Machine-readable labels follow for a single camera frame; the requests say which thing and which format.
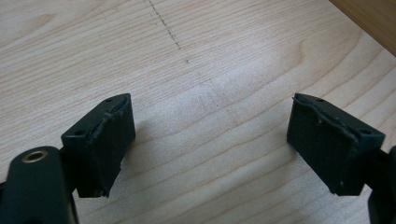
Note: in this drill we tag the wooden tea box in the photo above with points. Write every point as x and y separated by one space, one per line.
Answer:
370 21

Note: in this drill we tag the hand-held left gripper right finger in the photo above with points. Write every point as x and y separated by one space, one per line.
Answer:
333 146

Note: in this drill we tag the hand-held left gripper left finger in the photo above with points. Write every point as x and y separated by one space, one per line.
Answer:
102 146

